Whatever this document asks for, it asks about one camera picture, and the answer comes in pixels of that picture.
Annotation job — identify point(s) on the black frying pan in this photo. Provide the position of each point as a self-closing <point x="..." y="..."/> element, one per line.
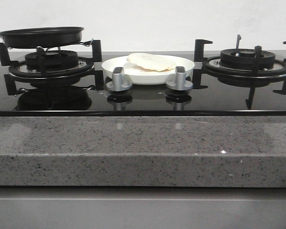
<point x="47" y="37"/>

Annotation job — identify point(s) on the left silver stove knob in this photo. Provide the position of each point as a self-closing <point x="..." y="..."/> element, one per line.
<point x="119" y="83"/>

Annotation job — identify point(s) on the silver stove knob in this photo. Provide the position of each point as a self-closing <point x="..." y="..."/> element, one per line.
<point x="119" y="83"/>
<point x="179" y="83"/>

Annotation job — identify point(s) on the left black burner with grate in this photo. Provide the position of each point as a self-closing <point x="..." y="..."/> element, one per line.
<point x="49" y="69"/>

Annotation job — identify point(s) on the white round plate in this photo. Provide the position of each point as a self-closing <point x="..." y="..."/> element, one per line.
<point x="141" y="76"/>

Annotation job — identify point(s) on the fried egg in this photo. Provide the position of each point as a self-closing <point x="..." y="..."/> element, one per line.
<point x="151" y="61"/>

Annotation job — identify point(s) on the black glass gas cooktop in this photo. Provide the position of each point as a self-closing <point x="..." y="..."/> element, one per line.
<point x="211" y="96"/>

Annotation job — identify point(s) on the black burner with grate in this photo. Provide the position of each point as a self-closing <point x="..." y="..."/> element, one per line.
<point x="239" y="67"/>
<point x="49" y="69"/>

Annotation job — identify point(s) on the right silver stove knob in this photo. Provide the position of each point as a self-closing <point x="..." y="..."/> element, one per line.
<point x="179" y="83"/>

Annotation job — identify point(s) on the right black burner with grate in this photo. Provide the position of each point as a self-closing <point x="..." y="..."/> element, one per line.
<point x="239" y="67"/>

